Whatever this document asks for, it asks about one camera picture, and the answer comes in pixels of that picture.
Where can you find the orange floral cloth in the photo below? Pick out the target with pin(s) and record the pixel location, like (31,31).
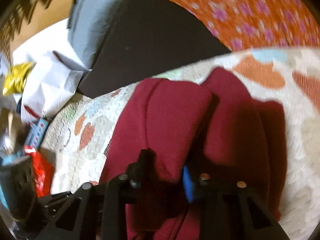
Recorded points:
(250,12)

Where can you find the gold foil bag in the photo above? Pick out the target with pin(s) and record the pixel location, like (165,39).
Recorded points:
(18,78)

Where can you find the dark brown cushion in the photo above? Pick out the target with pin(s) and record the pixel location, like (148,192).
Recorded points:
(155,42)

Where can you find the maroon sweatshirt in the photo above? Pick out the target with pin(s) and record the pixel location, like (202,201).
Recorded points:
(175,117)

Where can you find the white printed paper bag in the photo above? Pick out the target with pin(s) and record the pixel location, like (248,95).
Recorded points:
(50,85)

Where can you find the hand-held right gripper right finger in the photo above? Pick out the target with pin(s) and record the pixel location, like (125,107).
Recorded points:
(188,185)

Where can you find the grey pillow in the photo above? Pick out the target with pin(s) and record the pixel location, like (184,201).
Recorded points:
(92,25)

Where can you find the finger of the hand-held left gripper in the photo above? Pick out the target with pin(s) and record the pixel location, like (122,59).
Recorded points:
(53,199)

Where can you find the quilted patchwork blanket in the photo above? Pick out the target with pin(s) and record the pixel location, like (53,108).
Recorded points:
(300,130)

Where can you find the shiny red bag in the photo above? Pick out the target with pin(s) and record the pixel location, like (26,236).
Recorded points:
(42,175)

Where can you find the blue toy box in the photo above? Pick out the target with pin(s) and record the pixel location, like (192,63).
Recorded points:
(37,132)

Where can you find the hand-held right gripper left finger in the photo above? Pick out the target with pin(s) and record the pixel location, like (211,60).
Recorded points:
(140,170)

